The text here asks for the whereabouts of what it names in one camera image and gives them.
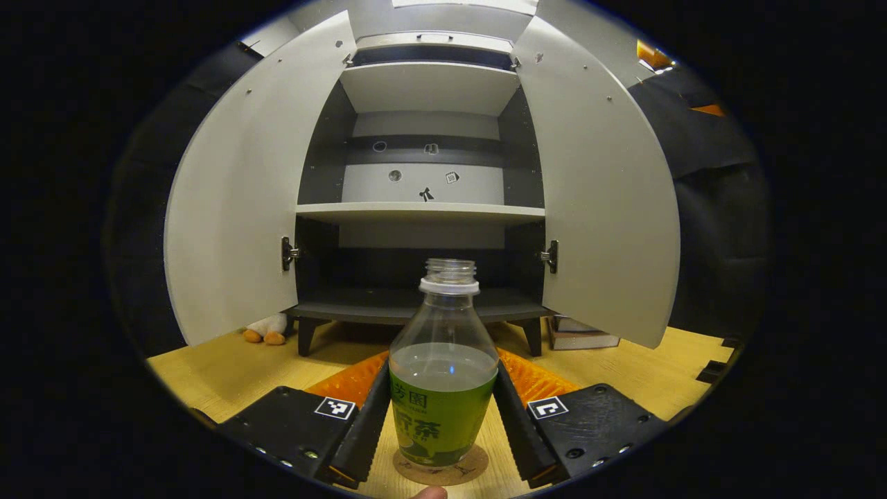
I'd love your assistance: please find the green label bottle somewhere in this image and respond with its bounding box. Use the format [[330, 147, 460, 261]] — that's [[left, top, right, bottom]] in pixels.
[[388, 258, 500, 469]]

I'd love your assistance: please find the white orange plush toy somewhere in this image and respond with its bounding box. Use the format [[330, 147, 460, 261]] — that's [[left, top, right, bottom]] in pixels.
[[243, 313, 289, 346]]

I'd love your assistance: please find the round cork coaster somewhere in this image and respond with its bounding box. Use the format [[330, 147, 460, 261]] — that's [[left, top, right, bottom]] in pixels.
[[393, 444, 490, 487]]

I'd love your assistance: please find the long ceiling light panel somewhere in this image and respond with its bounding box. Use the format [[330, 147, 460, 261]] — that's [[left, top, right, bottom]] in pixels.
[[392, 0, 540, 16]]

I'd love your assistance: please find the grey cabinet drawer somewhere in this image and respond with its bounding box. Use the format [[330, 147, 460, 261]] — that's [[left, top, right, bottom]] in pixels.
[[353, 31, 515, 56]]

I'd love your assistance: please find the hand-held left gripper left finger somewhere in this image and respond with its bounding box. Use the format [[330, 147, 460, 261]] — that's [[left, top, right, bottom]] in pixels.
[[215, 350, 393, 491]]

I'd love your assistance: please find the black backdrop cloth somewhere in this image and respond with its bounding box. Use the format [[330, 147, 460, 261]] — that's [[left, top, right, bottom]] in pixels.
[[100, 42, 773, 361]]

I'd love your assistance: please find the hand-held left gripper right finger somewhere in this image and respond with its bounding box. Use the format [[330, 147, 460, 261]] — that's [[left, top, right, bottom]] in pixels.
[[492, 347, 671, 490]]

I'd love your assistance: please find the stack of books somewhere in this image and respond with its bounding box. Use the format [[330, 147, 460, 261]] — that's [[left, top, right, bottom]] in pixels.
[[547, 315, 622, 351]]

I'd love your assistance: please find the grey cabinet door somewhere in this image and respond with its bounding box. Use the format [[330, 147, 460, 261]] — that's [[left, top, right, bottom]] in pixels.
[[163, 10, 358, 347], [511, 15, 682, 349]]

